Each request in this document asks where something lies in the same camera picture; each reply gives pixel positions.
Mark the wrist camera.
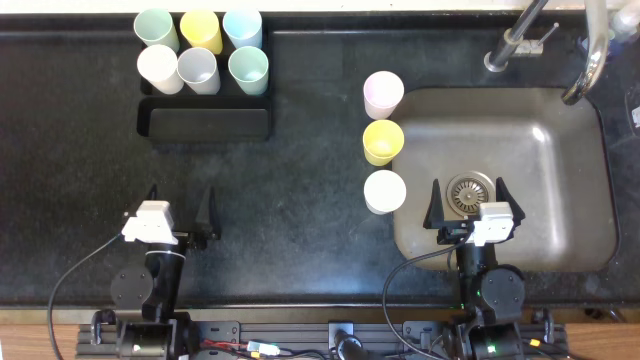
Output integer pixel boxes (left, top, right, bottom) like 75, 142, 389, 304
472, 201, 516, 247
121, 200, 180, 246

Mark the steel sink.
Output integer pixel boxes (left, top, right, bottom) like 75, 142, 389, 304
391, 86, 621, 274

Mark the pink cup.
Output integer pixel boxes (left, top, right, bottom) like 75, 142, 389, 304
362, 70, 405, 121

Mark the black tray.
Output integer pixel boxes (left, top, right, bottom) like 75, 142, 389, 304
135, 12, 274, 142

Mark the grey cup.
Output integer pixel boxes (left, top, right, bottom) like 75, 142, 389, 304
176, 46, 222, 96

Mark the steel tap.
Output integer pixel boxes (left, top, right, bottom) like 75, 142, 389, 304
483, 0, 612, 107

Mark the green cup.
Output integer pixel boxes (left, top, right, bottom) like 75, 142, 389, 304
227, 45, 270, 97
133, 7, 181, 53

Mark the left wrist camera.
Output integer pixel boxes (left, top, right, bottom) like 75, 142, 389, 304
121, 200, 180, 246

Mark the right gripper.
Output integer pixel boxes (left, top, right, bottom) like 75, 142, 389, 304
423, 176, 526, 246

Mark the yellow cup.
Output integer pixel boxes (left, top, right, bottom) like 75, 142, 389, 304
362, 119, 405, 167
179, 9, 224, 55

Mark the white cup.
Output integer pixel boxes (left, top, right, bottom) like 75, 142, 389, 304
136, 44, 185, 96
363, 169, 408, 216

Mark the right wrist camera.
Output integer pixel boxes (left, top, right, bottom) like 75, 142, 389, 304
472, 201, 516, 247

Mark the mounting rail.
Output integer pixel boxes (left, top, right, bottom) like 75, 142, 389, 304
74, 319, 571, 360

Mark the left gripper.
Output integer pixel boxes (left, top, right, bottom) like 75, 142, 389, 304
143, 183, 223, 250

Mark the blue cup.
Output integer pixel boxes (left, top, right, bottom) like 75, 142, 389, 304
222, 6, 264, 50

